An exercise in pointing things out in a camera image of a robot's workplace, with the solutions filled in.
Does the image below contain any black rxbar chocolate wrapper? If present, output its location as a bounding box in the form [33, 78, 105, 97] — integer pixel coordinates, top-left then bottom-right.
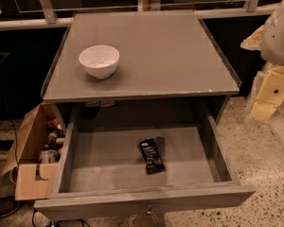
[138, 138, 166, 174]

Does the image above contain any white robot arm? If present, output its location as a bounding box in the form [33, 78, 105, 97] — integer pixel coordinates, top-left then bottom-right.
[240, 0, 284, 121]

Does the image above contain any grey cabinet with counter top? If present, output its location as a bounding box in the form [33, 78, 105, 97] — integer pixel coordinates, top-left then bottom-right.
[43, 10, 240, 129]

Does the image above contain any open grey wooden drawer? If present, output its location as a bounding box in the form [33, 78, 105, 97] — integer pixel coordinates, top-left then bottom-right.
[35, 111, 256, 220]

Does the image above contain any drawer pull knob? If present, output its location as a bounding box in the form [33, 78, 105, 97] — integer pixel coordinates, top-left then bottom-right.
[145, 205, 154, 216]

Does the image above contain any white ceramic bowl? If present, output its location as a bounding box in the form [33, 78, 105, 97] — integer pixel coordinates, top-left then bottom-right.
[79, 45, 120, 79]

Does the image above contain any dark bottle in box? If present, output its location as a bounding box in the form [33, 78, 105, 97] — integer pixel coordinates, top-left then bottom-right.
[44, 129, 63, 149]

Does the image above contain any clear jar in box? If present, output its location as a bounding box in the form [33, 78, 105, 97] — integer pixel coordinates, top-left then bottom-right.
[40, 149, 58, 164]

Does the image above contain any open cardboard box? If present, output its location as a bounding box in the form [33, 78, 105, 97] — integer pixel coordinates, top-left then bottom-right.
[1, 103, 59, 201]

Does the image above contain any metal railing frame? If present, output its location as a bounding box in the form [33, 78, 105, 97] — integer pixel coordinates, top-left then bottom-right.
[0, 0, 284, 32]

